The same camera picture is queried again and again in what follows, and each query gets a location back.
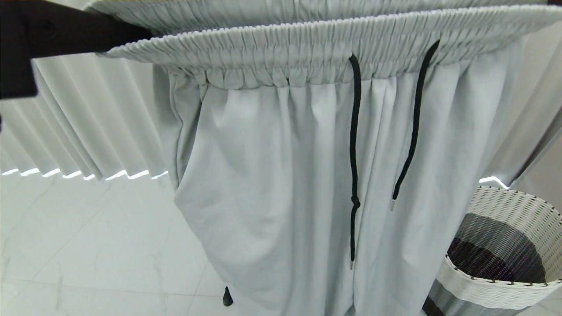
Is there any white curtain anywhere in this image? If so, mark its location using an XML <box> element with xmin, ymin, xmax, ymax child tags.
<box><xmin>0</xmin><ymin>0</ymin><xmax>562</xmax><ymax>190</ymax></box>

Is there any pale grey garment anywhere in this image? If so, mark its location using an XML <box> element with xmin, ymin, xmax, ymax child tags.
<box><xmin>83</xmin><ymin>0</ymin><xmax>562</xmax><ymax>316</ymax></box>

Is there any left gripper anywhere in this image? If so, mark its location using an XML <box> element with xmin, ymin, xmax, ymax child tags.
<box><xmin>0</xmin><ymin>0</ymin><xmax>40</xmax><ymax>101</ymax></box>

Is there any white laundry basket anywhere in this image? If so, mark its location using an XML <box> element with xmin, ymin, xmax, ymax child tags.
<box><xmin>422</xmin><ymin>185</ymin><xmax>562</xmax><ymax>316</ymax></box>

